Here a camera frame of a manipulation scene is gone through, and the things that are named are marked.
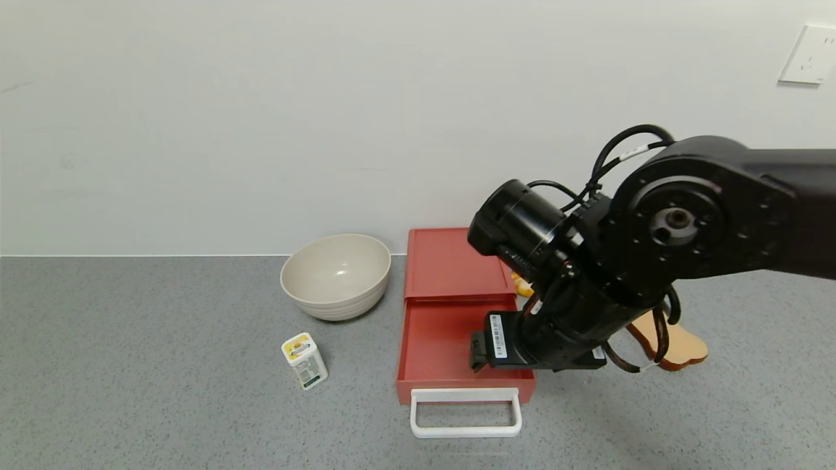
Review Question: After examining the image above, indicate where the dark braided wrist cable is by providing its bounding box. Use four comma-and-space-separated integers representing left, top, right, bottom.
602, 304, 683, 375

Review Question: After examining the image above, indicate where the small yellow white carton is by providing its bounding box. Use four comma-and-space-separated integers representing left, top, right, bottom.
281, 332, 329, 391

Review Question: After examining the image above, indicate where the red drawer cabinet housing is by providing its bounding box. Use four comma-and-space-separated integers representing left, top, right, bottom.
404, 227, 518, 302

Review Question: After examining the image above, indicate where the toast slice with brown crust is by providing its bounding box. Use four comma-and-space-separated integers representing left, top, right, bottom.
627, 310, 709, 373

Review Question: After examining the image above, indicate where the black cable with white tag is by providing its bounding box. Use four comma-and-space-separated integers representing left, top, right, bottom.
528, 123, 677, 213

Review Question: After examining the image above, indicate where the beige ribbed bowl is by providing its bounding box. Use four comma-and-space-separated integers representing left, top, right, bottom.
281, 234, 393, 322

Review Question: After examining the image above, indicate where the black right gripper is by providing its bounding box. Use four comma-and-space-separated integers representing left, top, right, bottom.
469, 311, 542, 373

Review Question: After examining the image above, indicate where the red drawer with white handle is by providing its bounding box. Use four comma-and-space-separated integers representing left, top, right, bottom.
396, 295, 536, 439

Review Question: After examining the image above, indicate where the white wall socket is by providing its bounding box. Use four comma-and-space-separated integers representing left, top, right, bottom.
779, 23, 836, 85

